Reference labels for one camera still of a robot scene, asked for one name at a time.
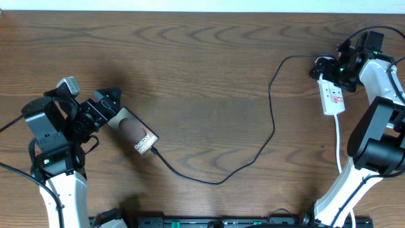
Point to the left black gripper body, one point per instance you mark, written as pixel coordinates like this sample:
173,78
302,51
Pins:
102,105

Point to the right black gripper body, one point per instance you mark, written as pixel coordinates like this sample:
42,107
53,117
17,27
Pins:
347,78

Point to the Galaxy smartphone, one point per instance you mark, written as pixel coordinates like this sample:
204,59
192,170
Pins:
133,131

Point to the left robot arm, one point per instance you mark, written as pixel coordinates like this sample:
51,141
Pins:
61,125

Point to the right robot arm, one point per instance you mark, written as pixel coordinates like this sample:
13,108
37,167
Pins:
376,146

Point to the white power strip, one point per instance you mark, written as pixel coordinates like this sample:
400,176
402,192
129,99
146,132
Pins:
331,97

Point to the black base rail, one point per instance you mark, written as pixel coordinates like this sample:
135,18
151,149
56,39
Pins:
118,218

